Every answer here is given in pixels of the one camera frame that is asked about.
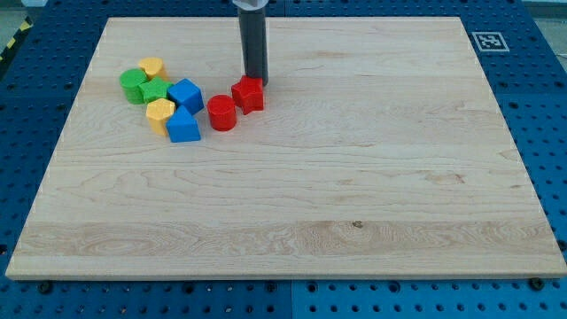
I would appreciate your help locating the red star block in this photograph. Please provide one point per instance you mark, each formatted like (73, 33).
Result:
(248, 94)

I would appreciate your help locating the green star block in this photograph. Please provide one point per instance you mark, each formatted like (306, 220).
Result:
(154, 89)

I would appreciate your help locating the red cylinder block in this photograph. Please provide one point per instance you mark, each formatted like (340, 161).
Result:
(222, 112)

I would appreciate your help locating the wooden board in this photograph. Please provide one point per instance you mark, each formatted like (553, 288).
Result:
(381, 153)

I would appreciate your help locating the blue triangle block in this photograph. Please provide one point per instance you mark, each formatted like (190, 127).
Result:
(182, 127)

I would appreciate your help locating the blue cube block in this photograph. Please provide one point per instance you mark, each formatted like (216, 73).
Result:
(187, 94)

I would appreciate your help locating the yellow hexagon block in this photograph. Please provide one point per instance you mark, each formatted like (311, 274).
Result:
(158, 112)

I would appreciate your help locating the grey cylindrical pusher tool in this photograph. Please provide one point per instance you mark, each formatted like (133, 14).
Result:
(253, 32)

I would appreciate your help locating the yellow heart block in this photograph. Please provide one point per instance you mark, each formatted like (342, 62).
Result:
(153, 67)

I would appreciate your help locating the green cylinder block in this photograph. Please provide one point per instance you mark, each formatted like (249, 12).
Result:
(130, 80)

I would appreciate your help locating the white fiducial marker tag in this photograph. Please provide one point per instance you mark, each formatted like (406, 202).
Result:
(489, 41)

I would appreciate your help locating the black screw front left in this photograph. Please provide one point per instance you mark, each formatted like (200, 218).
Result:
(45, 287)

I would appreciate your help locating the black screw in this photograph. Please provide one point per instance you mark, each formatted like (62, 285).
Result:
(536, 283)
(45, 287)

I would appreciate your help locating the black screw front right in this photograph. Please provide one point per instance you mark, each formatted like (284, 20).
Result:
(536, 283)

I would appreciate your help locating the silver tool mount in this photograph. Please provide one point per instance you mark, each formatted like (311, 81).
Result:
(250, 5)

